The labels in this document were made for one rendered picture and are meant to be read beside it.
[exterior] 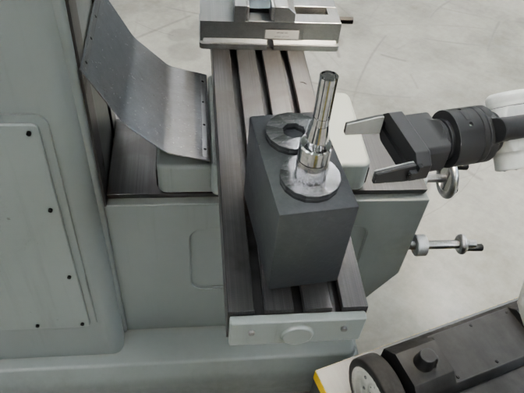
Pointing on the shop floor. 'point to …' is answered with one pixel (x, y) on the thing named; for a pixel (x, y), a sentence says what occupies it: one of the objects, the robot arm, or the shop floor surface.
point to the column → (54, 189)
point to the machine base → (178, 366)
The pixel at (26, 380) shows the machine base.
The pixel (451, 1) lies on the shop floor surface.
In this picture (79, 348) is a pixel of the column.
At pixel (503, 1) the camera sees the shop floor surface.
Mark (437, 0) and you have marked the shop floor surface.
